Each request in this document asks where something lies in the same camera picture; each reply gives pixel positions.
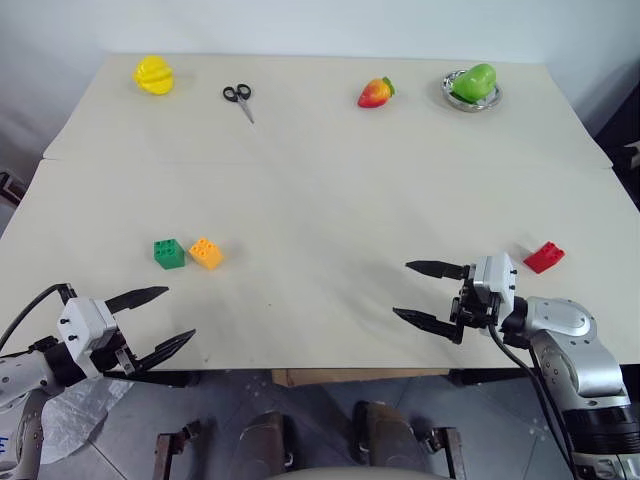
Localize yellow toy bell pepper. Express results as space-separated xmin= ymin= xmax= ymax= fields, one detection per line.
xmin=131 ymin=55 xmax=177 ymax=97

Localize green toy bell pepper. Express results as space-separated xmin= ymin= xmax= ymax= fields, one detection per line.
xmin=451 ymin=62 xmax=498 ymax=101

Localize red toy brick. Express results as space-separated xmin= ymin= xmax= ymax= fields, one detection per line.
xmin=522 ymin=241 xmax=567 ymax=275

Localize clear plastic sheet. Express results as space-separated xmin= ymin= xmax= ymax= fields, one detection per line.
xmin=38 ymin=376 xmax=135 ymax=467

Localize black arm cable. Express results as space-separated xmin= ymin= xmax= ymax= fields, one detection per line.
xmin=0 ymin=283 xmax=79 ymax=351
xmin=487 ymin=323 xmax=581 ymax=480

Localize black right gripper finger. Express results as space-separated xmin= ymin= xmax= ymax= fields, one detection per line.
xmin=405 ymin=259 xmax=465 ymax=281
xmin=392 ymin=306 xmax=463 ymax=346

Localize green toy brick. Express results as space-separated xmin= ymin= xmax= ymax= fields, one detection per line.
xmin=152 ymin=237 xmax=186 ymax=271

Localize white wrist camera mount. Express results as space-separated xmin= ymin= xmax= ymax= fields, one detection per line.
xmin=56 ymin=297 xmax=119 ymax=379
xmin=471 ymin=252 xmax=519 ymax=315

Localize rusty metal frame bar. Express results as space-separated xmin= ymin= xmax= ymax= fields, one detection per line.
xmin=153 ymin=419 xmax=204 ymax=480
xmin=423 ymin=426 xmax=467 ymax=480

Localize black handled scissors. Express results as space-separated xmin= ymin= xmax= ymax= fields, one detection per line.
xmin=222 ymin=83 xmax=256 ymax=125

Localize orange toy brick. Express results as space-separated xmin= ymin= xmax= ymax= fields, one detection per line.
xmin=187 ymin=236 xmax=225 ymax=273

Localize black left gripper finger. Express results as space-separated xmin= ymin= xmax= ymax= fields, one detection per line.
xmin=130 ymin=328 xmax=198 ymax=374
xmin=104 ymin=286 xmax=170 ymax=314

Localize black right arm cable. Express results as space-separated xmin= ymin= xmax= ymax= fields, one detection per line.
xmin=487 ymin=323 xmax=581 ymax=480

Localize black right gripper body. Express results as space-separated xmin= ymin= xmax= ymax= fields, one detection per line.
xmin=449 ymin=263 xmax=503 ymax=346

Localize dark rounded robot foot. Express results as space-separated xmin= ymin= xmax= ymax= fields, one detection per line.
xmin=351 ymin=399 xmax=427 ymax=472
xmin=238 ymin=410 xmax=290 ymax=475

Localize dark furniture beside table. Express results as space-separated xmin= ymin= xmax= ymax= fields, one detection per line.
xmin=593 ymin=63 xmax=640 ymax=214

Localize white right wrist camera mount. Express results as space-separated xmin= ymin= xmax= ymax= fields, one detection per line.
xmin=471 ymin=252 xmax=519 ymax=315

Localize red toy strawberry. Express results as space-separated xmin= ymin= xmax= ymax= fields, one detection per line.
xmin=356 ymin=76 xmax=397 ymax=110

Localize silver metal dish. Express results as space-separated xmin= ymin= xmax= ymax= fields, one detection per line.
xmin=440 ymin=70 xmax=503 ymax=114

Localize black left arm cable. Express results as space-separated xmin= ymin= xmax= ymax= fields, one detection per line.
xmin=0 ymin=283 xmax=79 ymax=351

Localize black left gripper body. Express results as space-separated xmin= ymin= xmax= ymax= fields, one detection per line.
xmin=88 ymin=327 xmax=140 ymax=377

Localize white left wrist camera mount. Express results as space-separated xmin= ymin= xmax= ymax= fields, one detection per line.
xmin=56 ymin=297 xmax=119 ymax=379

